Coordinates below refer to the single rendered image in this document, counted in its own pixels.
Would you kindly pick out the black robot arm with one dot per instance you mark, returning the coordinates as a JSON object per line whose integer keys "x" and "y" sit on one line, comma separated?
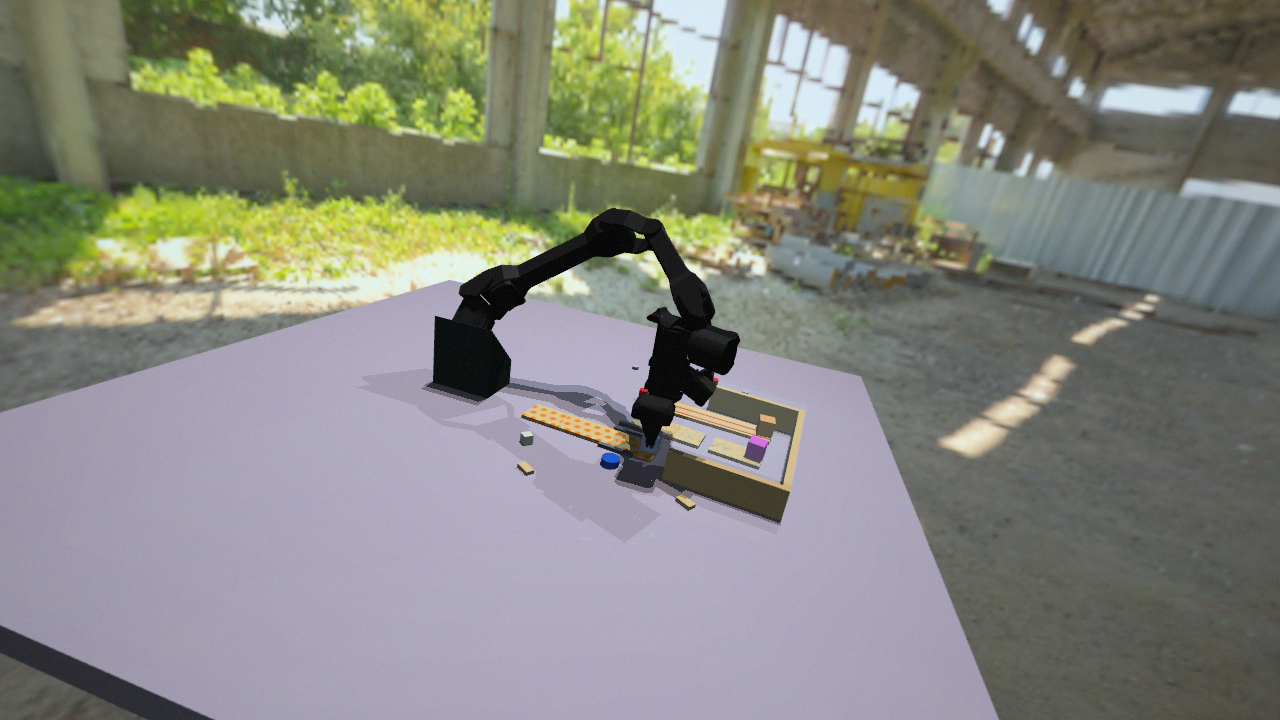
{"x": 609, "y": 234}

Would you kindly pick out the orange polka-dot strip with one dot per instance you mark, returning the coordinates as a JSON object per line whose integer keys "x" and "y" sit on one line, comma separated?
{"x": 587, "y": 430}

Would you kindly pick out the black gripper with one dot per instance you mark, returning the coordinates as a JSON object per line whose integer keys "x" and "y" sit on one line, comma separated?
{"x": 656, "y": 409}

